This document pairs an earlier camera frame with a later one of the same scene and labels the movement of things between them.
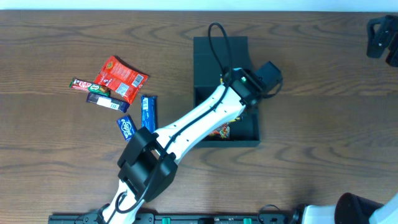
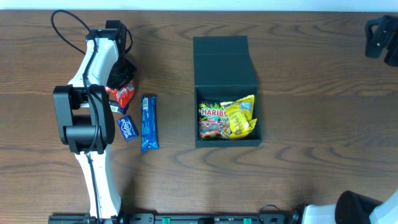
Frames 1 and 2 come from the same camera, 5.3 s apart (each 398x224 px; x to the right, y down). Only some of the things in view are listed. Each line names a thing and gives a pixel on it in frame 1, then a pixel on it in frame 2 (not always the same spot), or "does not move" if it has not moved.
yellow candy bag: x=221 y=82 to x=240 y=114
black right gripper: x=382 y=37 does not move
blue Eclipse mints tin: x=127 y=126 does not move
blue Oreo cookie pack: x=148 y=112 does not move
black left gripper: x=255 y=98 to x=114 y=83
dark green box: x=208 y=74 does not move
